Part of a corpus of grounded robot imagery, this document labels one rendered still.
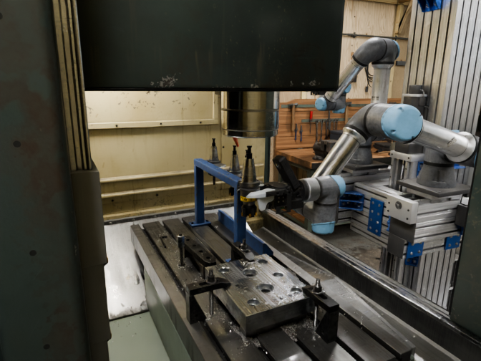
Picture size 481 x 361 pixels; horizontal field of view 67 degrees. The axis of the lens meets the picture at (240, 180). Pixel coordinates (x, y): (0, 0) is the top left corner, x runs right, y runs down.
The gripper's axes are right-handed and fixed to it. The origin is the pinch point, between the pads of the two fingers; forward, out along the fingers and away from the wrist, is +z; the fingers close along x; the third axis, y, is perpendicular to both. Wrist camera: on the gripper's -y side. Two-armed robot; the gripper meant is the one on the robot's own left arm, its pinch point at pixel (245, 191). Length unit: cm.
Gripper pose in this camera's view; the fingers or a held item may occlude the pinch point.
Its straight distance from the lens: 105.9
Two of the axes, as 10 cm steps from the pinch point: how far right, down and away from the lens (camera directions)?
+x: -4.5, -2.3, 8.7
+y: -0.1, 9.7, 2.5
